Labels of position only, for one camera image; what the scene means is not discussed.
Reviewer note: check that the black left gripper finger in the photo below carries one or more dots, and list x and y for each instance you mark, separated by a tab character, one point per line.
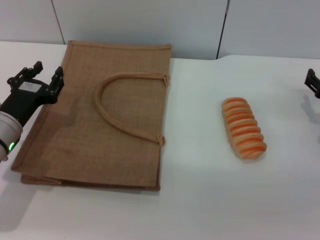
57	81
30	71

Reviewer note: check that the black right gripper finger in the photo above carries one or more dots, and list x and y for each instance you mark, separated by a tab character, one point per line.
313	81

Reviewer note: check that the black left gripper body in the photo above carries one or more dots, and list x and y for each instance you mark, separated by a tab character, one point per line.
27	100

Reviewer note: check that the brown jute handbag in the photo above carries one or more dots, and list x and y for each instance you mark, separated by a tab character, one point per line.
100	140

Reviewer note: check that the orange striped bread loaf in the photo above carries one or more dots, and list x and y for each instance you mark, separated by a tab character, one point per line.
243	130

